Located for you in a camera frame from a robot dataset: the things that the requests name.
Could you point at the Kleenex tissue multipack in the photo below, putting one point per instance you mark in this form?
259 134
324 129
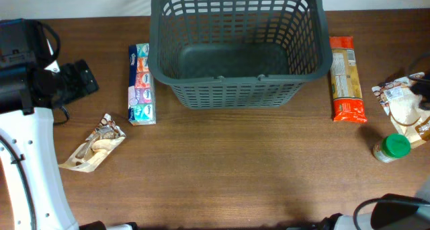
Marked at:
141 89

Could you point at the orange spaghetti pasta packet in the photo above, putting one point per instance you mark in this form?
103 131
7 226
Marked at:
346 89

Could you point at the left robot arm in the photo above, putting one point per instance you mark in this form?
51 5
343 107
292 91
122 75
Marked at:
33 84

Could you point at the grey plastic shopping basket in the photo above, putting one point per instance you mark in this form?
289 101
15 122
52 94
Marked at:
238 53

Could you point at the white rice pouch right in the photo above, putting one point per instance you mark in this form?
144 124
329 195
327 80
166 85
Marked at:
402 107

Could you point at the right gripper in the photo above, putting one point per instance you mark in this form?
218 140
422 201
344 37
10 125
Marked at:
423 89

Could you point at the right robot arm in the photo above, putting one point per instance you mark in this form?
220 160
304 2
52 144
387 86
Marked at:
390 211

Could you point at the brown snack pouch left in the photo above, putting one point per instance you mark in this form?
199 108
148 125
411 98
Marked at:
106 136

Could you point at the green lidded jar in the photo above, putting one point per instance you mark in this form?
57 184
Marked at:
391 148

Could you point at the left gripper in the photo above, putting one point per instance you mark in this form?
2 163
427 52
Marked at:
71 76

